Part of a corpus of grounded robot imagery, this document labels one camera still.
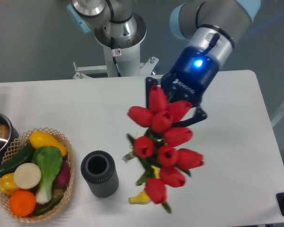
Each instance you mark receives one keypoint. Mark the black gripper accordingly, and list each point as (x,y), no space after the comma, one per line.
(187,80)

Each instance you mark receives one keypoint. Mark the red tulip bouquet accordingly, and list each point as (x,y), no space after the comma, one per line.
(158,147)

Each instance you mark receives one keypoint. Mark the dark grey ribbed vase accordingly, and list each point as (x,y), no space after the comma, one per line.
(99,171)

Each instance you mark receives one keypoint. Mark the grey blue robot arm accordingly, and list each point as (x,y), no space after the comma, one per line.
(212,28)

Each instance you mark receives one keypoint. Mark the yellow banana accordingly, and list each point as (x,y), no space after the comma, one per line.
(142,198)

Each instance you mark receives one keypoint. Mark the purple sweet potato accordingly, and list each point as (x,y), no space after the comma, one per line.
(64,174)

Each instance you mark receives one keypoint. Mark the green bok choy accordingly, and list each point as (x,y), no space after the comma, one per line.
(49,161)

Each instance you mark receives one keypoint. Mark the yellow squash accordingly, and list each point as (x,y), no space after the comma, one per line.
(40,139)

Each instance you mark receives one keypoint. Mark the green chili pepper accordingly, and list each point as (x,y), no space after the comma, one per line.
(50,206)

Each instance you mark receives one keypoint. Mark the woven wicker basket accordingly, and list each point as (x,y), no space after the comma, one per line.
(64,191)

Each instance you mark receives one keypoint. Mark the dark green cucumber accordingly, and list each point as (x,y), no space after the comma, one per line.
(23,156)

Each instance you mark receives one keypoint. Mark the beige round disc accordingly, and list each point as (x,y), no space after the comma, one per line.
(27,176)

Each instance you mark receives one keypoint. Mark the orange fruit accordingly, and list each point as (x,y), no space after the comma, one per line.
(22,203)

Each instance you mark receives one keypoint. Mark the yellow bell pepper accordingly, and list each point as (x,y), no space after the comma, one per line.
(8,185)

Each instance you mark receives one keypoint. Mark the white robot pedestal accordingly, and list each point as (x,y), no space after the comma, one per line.
(121,46)

